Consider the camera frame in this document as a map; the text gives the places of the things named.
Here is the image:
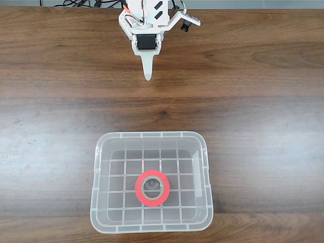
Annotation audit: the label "clear plastic box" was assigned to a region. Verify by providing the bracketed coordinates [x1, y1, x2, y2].
[90, 131, 215, 234]

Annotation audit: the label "red tape roll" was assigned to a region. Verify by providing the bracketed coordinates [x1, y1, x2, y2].
[135, 170, 171, 208]

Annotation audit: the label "black cable bundle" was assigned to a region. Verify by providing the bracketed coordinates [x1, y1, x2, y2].
[53, 0, 125, 8]

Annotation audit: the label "white red servo wire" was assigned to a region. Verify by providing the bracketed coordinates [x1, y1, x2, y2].
[125, 14, 147, 28]

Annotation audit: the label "black camera cable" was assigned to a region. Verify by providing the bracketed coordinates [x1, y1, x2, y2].
[172, 0, 188, 15]

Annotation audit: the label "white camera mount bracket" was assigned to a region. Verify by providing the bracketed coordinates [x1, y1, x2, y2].
[161, 10, 202, 32]

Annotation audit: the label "camera circuit board black lens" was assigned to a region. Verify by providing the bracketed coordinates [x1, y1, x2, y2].
[180, 12, 202, 32]

